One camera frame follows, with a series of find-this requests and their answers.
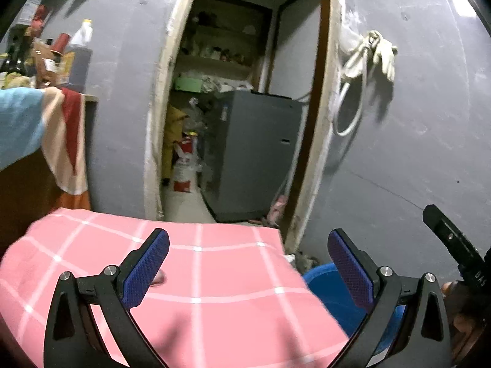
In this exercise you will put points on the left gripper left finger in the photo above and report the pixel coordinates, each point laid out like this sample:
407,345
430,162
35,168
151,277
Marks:
72,337

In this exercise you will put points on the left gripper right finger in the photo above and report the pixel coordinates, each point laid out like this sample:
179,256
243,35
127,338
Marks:
422,339

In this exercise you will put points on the person's right hand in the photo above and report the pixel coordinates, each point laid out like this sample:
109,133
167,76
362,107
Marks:
467,318

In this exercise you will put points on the blue plastic bucket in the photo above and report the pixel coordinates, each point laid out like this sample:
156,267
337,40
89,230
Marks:
326,283

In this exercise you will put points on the pink checked tablecloth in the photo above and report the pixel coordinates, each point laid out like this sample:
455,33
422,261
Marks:
230,297

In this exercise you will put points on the red white bag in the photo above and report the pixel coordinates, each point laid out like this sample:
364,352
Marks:
186,164

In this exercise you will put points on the blue striped towel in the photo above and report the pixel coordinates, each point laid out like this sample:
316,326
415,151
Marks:
51,120

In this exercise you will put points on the white rubber gloves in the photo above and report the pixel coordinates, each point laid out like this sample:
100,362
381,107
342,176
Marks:
371,47

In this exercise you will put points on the yellow sack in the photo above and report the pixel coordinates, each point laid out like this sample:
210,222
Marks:
172,134

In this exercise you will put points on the grey washing machine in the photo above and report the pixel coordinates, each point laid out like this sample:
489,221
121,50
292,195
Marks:
249,146

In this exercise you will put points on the large oil jug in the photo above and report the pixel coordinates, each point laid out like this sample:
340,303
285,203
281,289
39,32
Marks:
78,57

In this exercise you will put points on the green box on shelf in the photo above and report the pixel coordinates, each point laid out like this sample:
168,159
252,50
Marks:
188,84

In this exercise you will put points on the dark glass bottle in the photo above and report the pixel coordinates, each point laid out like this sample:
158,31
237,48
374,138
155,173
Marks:
14,63

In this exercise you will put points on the red cup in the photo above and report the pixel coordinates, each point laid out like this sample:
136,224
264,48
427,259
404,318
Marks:
61,43

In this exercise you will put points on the wooden storage shelf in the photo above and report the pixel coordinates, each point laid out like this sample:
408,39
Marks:
225,41

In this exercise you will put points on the wooden door frame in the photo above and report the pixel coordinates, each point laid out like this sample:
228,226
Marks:
317,142

